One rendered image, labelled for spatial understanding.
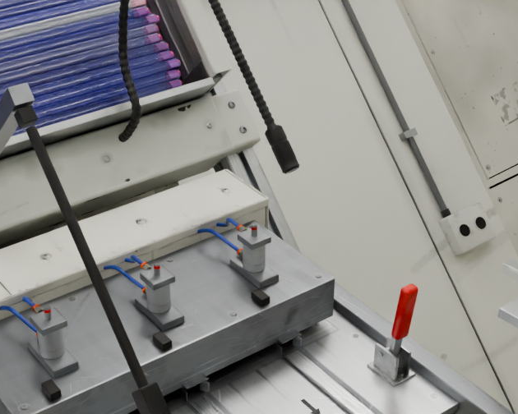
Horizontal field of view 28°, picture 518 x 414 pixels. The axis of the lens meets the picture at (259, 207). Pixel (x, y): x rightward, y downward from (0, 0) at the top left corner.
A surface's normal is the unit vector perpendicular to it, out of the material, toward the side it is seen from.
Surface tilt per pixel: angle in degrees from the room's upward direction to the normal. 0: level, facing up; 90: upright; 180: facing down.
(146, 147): 90
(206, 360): 134
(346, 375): 44
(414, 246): 90
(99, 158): 90
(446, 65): 90
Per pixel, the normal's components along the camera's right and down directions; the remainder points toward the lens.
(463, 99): -0.80, 0.31
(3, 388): 0.00, -0.85
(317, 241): 0.44, -0.29
